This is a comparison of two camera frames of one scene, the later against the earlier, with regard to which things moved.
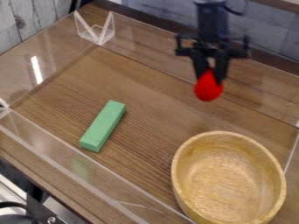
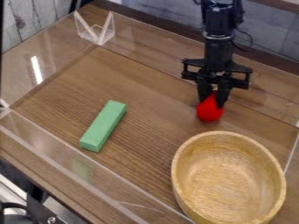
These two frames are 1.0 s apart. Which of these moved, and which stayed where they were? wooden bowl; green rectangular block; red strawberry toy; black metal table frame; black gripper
Moved: red strawberry toy; black gripper
Stayed: wooden bowl; black metal table frame; green rectangular block
